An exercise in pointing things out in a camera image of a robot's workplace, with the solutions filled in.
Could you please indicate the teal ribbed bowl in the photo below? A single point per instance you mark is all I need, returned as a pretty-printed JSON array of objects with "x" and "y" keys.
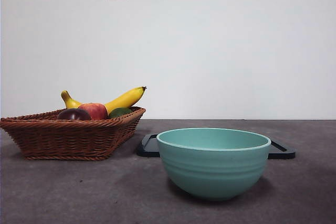
[{"x": 214, "y": 171}]

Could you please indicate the dark purple plum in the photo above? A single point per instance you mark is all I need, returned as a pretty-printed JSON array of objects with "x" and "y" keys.
[{"x": 73, "y": 115}]

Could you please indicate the yellow banana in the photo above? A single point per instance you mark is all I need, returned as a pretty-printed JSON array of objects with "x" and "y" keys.
[{"x": 126, "y": 98}]

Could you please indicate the green round fruit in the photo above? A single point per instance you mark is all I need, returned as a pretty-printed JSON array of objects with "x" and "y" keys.
[{"x": 119, "y": 112}]

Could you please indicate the black rectangular tray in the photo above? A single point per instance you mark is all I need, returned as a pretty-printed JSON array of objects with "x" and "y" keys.
[{"x": 147, "y": 148}]

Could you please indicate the red yellow apple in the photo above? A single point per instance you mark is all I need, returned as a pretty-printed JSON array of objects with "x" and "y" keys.
[{"x": 95, "y": 111}]

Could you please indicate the brown wicker basket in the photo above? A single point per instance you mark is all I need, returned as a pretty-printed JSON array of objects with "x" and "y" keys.
[{"x": 65, "y": 140}]

